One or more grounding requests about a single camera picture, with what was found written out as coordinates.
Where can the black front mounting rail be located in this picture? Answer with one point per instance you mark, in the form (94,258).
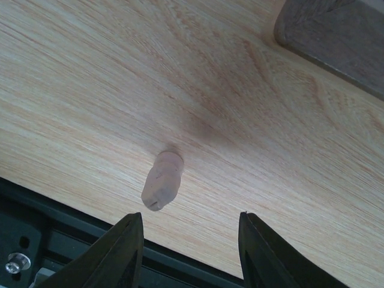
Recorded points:
(39,236)

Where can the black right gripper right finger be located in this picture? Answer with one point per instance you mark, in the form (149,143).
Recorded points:
(268,260)

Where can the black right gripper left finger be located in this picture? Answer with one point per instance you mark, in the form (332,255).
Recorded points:
(115,260)

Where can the wooden chess board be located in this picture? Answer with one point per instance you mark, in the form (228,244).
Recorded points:
(343,37)

